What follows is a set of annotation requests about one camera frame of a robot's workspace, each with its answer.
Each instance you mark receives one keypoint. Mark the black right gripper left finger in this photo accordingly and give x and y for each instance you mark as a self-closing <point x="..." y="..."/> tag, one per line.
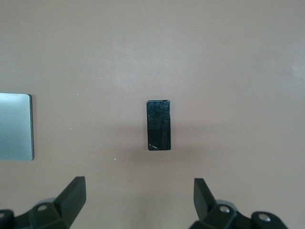
<point x="69" y="202"/>

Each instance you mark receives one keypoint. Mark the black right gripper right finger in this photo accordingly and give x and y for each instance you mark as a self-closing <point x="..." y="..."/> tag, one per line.
<point x="207" y="202"/>

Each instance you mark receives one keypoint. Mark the black smartphone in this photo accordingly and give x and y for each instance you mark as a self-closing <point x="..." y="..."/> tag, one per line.
<point x="158" y="126"/>

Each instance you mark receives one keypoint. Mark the silver laptop with apple logo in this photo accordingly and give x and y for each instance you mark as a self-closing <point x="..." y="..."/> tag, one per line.
<point x="14" y="126"/>

